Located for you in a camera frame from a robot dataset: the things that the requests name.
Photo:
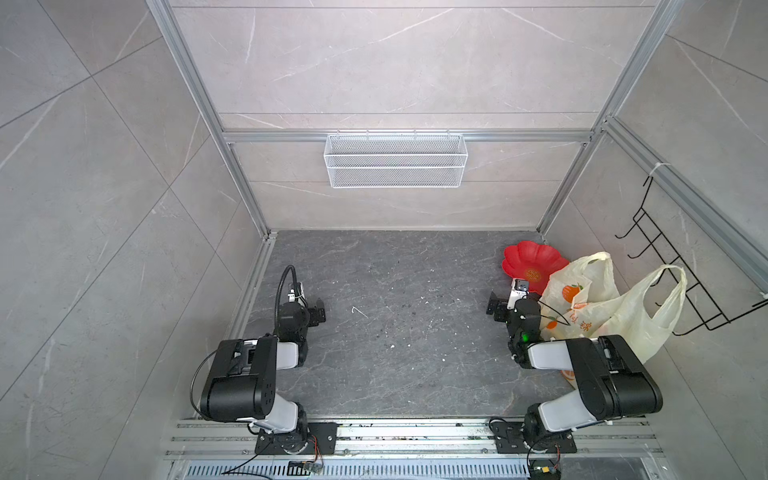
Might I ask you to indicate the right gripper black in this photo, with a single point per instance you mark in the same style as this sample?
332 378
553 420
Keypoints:
495 306

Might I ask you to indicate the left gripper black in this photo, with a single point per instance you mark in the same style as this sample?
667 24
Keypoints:
317 311

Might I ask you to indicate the red flower-shaped plastic bowl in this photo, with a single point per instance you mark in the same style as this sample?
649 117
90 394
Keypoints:
532 262

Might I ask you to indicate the cream plastic bag fruit print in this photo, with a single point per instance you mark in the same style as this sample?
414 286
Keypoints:
582 300

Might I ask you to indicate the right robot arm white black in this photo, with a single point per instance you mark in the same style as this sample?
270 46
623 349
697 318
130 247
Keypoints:
611 382

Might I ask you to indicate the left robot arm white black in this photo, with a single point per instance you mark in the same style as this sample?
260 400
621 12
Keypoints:
241 384

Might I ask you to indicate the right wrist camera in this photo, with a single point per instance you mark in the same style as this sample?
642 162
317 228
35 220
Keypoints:
519 290

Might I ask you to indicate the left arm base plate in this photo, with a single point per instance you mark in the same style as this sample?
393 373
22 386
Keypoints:
305 440

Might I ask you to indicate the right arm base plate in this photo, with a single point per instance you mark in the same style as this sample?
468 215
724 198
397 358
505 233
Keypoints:
516 437

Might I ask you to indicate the white wire mesh basket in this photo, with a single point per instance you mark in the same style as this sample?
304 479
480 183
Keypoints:
415 160

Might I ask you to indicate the black wire hook rack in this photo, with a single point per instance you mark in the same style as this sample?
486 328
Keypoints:
708 313

